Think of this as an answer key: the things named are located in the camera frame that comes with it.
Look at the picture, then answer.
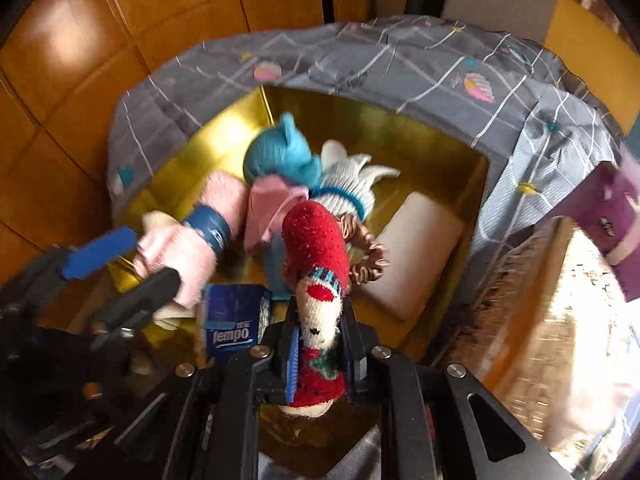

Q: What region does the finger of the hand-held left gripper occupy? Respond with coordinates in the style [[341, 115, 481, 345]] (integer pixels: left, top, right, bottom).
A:
[[90, 267, 182, 338], [10, 226, 139, 291]]

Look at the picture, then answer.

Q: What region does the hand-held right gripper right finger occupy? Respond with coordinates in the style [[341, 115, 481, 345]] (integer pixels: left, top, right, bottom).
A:
[[342, 305, 572, 480]]

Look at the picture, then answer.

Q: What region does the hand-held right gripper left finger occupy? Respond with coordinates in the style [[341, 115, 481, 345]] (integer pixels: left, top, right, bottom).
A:
[[112, 305, 303, 480]]

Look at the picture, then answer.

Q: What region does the pink fluffy socks blue band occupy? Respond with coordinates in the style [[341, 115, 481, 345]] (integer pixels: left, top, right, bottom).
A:
[[134, 170, 249, 332]]

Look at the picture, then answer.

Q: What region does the blue tissue packet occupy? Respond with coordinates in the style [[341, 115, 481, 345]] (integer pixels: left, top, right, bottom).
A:
[[202, 284, 273, 364]]

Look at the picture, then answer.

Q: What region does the brown hair scrunchie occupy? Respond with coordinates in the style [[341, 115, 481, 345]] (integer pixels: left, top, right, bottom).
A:
[[340, 212, 391, 286]]

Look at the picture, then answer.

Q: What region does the red and white christmas sock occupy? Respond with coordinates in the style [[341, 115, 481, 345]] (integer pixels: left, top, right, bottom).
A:
[[279, 200, 352, 419]]

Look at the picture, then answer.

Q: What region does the white plush dog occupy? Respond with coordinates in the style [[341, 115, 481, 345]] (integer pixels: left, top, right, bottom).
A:
[[310, 140, 402, 222]]

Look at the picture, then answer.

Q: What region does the blue plush toy pink dress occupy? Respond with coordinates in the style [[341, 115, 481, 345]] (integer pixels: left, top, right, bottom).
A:
[[242, 112, 323, 296]]

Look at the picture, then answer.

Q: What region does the gold cardboard box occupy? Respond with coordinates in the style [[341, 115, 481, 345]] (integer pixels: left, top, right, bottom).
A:
[[112, 85, 492, 466]]

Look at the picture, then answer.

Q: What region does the white foam pad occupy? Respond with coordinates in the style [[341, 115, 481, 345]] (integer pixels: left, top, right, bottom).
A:
[[357, 192, 467, 322]]

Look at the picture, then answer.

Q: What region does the wooden wardrobe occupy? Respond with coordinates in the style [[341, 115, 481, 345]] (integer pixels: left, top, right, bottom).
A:
[[0, 0, 382, 281]]

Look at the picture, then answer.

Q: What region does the gold embossed tissue box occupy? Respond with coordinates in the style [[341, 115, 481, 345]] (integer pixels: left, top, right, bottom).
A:
[[435, 217, 640, 461]]

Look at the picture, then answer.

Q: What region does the purple tissue box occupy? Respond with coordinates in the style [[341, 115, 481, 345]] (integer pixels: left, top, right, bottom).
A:
[[552, 160, 640, 304]]

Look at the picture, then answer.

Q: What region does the grey printed quilt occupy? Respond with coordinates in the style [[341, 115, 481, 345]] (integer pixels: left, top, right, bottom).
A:
[[107, 15, 627, 480]]

